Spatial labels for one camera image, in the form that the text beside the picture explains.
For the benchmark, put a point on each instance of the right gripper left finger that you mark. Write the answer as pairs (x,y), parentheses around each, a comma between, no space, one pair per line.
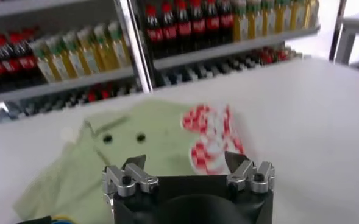
(130,178)

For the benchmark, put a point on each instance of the green t-shirt with red print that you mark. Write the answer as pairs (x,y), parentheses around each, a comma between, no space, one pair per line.
(154,128)

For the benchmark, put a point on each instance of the grey metal table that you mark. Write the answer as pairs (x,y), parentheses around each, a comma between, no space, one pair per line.
(346,39)

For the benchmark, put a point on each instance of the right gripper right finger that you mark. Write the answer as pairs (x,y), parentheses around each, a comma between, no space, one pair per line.
(249,176)

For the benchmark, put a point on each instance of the yellow drink bottle green label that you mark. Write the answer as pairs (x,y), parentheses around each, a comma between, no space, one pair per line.
(74,58)
(58,61)
(104,50)
(240,24)
(297,14)
(89,54)
(255,21)
(282,16)
(43,65)
(311,12)
(119,45)
(269,19)

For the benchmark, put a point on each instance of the white metal shelf unit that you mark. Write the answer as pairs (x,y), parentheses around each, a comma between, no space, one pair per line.
(228,48)
(60,86)

